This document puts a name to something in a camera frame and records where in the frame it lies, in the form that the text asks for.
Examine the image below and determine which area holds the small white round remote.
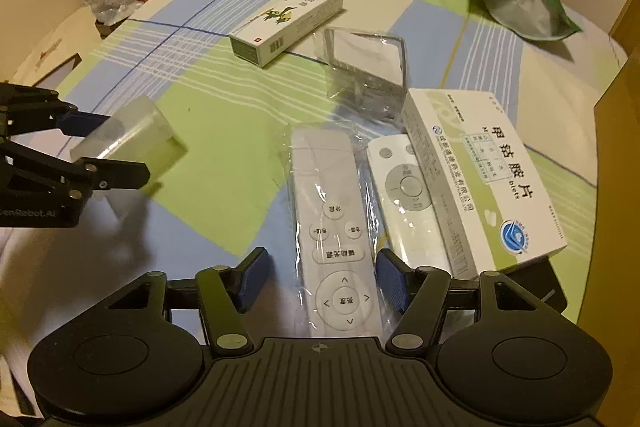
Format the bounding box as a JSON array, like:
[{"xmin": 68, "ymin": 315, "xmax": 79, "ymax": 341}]
[{"xmin": 367, "ymin": 134, "xmax": 451, "ymax": 272}]

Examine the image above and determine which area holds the white green medicine box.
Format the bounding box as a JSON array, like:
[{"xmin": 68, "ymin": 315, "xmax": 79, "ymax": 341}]
[{"xmin": 401, "ymin": 88, "xmax": 567, "ymax": 280}]

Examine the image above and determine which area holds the black remote control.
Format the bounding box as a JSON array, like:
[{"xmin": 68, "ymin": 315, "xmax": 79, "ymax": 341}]
[{"xmin": 502, "ymin": 256, "xmax": 567, "ymax": 313}]

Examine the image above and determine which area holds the white bird ointment box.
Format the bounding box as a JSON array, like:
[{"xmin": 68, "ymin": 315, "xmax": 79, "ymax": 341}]
[{"xmin": 229, "ymin": 0, "xmax": 344, "ymax": 68}]

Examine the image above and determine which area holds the clear plastic box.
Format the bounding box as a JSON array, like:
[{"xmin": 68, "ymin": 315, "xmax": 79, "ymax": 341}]
[{"xmin": 314, "ymin": 26, "xmax": 409, "ymax": 124}]

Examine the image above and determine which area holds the brown cardboard box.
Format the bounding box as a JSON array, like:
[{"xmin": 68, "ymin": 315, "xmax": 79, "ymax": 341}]
[{"xmin": 577, "ymin": 45, "xmax": 640, "ymax": 388}]

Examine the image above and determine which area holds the checkered tablecloth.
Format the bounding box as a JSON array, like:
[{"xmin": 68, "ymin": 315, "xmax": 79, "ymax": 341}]
[{"xmin": 1, "ymin": 0, "xmax": 626, "ymax": 358}]

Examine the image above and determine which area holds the green silver snack bag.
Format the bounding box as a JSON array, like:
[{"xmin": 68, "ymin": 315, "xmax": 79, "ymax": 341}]
[{"xmin": 482, "ymin": 0, "xmax": 582, "ymax": 42}]

